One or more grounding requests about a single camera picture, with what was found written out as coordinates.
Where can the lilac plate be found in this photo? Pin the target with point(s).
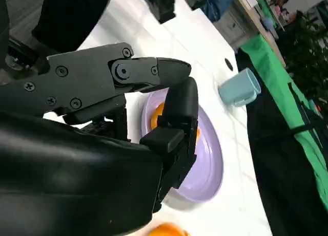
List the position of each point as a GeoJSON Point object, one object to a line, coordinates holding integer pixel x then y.
{"type": "Point", "coordinates": [208, 154]}

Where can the pale green mug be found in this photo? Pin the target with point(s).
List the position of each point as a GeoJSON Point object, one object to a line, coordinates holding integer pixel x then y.
{"type": "Point", "coordinates": [238, 87]}

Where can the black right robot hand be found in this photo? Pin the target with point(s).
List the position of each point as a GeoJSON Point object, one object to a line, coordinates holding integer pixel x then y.
{"type": "Point", "coordinates": [77, 174]}

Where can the dark green plant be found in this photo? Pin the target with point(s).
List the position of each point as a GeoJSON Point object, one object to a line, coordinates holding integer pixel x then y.
{"type": "Point", "coordinates": [307, 51]}

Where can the green cloth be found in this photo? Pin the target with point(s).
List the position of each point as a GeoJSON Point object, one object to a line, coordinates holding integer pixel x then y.
{"type": "Point", "coordinates": [266, 56]}

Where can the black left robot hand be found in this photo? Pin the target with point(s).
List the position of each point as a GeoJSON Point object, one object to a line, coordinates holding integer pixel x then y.
{"type": "Point", "coordinates": [164, 5]}

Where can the black cloth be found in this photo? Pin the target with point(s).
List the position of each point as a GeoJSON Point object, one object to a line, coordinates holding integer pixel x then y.
{"type": "Point", "coordinates": [282, 169]}

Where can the beige background desk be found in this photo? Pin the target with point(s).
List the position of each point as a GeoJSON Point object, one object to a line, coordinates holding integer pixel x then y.
{"type": "Point", "coordinates": [258, 23]}

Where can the person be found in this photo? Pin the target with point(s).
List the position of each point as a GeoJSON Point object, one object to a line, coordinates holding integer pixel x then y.
{"type": "Point", "coordinates": [283, 1]}
{"type": "Point", "coordinates": [220, 3]}

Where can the orange white toy bread roll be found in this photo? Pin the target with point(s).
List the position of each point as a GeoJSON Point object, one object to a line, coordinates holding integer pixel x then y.
{"type": "Point", "coordinates": [169, 230]}
{"type": "Point", "coordinates": [156, 117]}

